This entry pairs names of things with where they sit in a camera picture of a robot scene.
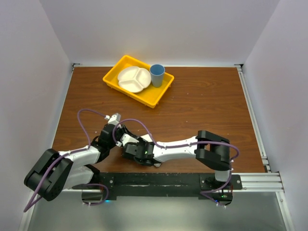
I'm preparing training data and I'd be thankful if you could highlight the white cloth napkin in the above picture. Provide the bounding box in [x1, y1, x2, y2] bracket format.
[141, 135, 161, 167]

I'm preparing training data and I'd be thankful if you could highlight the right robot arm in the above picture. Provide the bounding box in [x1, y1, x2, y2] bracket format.
[120, 130, 231, 189]

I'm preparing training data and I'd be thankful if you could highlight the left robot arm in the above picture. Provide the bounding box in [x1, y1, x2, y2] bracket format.
[24, 124, 138, 201]

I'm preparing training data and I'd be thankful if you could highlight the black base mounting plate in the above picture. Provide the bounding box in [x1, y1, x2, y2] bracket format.
[72, 172, 243, 205]

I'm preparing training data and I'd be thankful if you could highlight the yellow plastic tray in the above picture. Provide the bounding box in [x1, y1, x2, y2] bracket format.
[103, 55, 174, 108]

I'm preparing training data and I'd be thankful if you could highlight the white divided plate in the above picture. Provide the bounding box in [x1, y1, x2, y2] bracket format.
[117, 66, 151, 93]

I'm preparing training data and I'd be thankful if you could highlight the blue plastic cup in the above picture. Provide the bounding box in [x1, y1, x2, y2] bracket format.
[150, 64, 165, 88]

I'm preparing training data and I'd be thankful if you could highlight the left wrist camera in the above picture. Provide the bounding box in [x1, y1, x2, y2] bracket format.
[104, 113, 121, 126]

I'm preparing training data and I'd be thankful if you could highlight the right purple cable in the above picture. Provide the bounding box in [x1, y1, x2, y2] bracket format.
[112, 118, 240, 207]

